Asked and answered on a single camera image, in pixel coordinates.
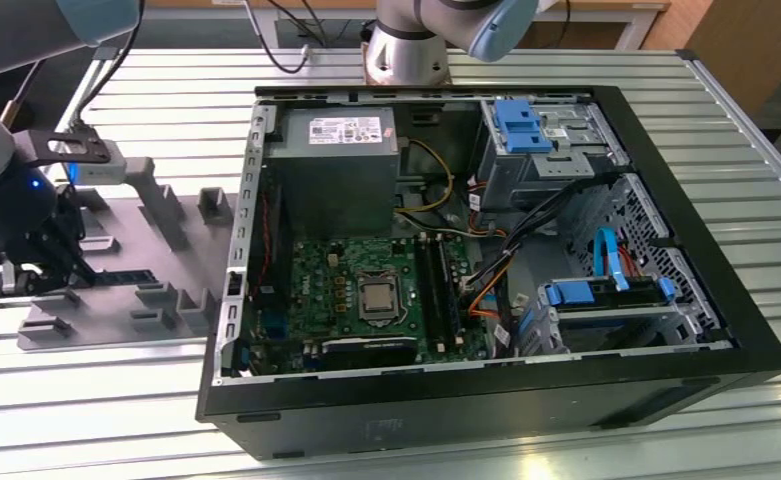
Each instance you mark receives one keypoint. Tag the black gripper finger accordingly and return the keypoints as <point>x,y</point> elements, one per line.
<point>72,235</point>
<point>50,260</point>

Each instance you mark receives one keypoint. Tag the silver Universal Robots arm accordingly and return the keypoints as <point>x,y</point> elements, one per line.
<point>406,55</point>

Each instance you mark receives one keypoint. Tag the black RAM slot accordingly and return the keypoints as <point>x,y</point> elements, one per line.
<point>430,290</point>

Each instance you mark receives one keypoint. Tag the grey parts rack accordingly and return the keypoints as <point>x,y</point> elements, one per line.
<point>96,336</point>

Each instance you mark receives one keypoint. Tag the black card retention latch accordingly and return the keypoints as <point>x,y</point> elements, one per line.
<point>235,285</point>

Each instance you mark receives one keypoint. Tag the green motherboard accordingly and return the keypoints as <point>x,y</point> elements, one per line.
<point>316,255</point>

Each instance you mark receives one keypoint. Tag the grey power supply unit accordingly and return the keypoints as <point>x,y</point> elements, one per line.
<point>330,185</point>

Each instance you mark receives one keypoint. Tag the silver CPU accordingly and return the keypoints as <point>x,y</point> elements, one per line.
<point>378,297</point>

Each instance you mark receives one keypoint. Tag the black graphics card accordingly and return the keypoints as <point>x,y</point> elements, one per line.
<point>363,352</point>

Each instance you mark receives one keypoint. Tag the thin metal locking lever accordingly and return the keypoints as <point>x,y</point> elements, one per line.
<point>403,312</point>

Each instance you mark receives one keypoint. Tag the black PC case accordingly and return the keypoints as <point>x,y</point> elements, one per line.
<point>430,415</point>

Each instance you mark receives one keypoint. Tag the blue plastic drive latch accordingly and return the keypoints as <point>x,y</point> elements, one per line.
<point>519,125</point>

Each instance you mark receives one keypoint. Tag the silver metal drive cage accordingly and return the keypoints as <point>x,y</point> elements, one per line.
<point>563,165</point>

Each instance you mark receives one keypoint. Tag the hard disk in blue carrier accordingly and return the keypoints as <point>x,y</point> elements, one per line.
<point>571,292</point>

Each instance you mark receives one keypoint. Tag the silver metal disk bay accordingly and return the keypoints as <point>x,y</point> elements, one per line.
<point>617,314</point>

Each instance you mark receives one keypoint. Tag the brown wooden cabinet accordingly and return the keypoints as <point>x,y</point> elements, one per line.
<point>757,55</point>

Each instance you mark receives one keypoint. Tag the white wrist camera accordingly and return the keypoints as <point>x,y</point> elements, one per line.
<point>99,171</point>

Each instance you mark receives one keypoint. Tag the wooden desk white frame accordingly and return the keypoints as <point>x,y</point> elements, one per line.
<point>635,30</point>
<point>196,13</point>

